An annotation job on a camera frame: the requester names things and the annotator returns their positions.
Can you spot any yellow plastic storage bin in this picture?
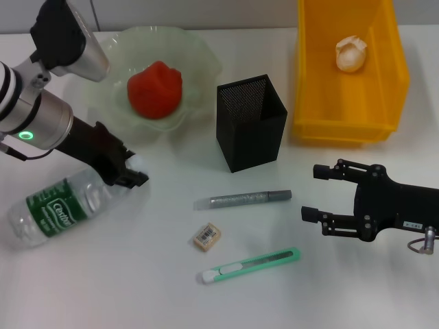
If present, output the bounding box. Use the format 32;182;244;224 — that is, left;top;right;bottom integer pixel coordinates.
292;0;411;143

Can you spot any orange-red soft toy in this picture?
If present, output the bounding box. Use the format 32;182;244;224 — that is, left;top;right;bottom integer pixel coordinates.
126;60;182;120

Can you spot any white paper ball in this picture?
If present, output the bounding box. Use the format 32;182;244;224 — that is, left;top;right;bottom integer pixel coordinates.
334;35;368;73

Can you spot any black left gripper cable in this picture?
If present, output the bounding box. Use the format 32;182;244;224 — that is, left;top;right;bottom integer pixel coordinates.
0;142;56;162

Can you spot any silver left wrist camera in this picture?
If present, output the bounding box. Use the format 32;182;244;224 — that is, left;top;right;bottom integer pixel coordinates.
29;0;110;82

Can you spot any silver glitter pen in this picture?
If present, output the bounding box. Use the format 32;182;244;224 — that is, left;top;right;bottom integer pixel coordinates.
193;189;293;210

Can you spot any clear green-label water bottle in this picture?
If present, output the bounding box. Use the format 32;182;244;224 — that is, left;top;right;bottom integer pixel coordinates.
6;154;150;250

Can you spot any right gripper cable with plug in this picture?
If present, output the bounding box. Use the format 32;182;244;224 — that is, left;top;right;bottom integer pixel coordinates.
406;225;439;256

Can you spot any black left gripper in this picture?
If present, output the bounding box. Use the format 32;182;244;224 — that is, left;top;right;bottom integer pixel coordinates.
56;116;150;188

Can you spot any black mesh pen holder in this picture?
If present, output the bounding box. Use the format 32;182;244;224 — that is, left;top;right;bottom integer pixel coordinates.
216;73;288;173

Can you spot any beige eraser with barcode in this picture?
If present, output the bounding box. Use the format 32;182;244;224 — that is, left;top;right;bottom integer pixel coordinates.
193;221;222;254

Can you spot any green wavy glass fruit plate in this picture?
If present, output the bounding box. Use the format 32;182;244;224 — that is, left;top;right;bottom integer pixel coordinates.
82;27;222;143

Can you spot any green utility knife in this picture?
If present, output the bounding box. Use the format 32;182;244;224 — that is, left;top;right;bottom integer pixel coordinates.
200;247;302;285

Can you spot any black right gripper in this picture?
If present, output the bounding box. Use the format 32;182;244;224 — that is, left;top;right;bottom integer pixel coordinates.
300;158;439;244

